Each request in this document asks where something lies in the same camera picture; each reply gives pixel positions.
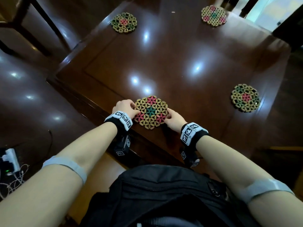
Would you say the person's right hand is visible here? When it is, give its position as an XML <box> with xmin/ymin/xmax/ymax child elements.
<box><xmin>164</xmin><ymin>108</ymin><xmax>188</xmax><ymax>134</ymax></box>

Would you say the coaster with red centre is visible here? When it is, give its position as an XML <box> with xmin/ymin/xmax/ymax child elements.
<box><xmin>110</xmin><ymin>12</ymin><xmax>138</xmax><ymax>34</ymax></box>

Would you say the dark furniture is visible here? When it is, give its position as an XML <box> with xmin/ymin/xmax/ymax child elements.
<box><xmin>272</xmin><ymin>3</ymin><xmax>303</xmax><ymax>54</ymax></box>

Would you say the dark wooden table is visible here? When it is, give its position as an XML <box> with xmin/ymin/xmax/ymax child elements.
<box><xmin>46</xmin><ymin>0</ymin><xmax>292</xmax><ymax>174</ymax></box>

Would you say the person's left forearm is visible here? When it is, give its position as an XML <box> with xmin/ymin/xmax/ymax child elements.
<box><xmin>0</xmin><ymin>121</ymin><xmax>118</xmax><ymax>227</ymax></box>

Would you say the dark wooden chair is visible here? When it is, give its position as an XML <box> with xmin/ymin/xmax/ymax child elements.
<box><xmin>213</xmin><ymin>0</ymin><xmax>261</xmax><ymax>18</ymax></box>
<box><xmin>0</xmin><ymin>0</ymin><xmax>73</xmax><ymax>58</ymax></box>

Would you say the tangle of white cables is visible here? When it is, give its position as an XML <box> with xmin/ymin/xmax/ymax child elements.
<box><xmin>0</xmin><ymin>164</ymin><xmax>29</xmax><ymax>200</ymax></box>

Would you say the coaster with green centre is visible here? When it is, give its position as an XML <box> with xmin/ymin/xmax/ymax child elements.
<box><xmin>201</xmin><ymin>5</ymin><xmax>227</xmax><ymax>28</ymax></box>
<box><xmin>134</xmin><ymin>95</ymin><xmax>169</xmax><ymax>130</ymax></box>

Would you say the white power strip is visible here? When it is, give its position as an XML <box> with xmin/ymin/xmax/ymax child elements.
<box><xmin>0</xmin><ymin>148</ymin><xmax>21</xmax><ymax>174</ymax></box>

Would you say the person's right forearm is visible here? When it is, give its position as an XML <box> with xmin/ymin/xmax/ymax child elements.
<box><xmin>196</xmin><ymin>135</ymin><xmax>303</xmax><ymax>227</ymax></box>

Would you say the black wristband with white markers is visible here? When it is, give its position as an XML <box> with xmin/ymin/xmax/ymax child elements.
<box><xmin>180</xmin><ymin>122</ymin><xmax>209</xmax><ymax>152</ymax></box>
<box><xmin>104</xmin><ymin>111</ymin><xmax>134</xmax><ymax>140</ymax></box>

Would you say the black front bag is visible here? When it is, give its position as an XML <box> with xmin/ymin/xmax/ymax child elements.
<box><xmin>79</xmin><ymin>164</ymin><xmax>256</xmax><ymax>227</ymax></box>

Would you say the person's left hand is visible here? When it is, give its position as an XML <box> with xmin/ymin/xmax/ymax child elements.
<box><xmin>112</xmin><ymin>99</ymin><xmax>141</xmax><ymax>120</ymax></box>

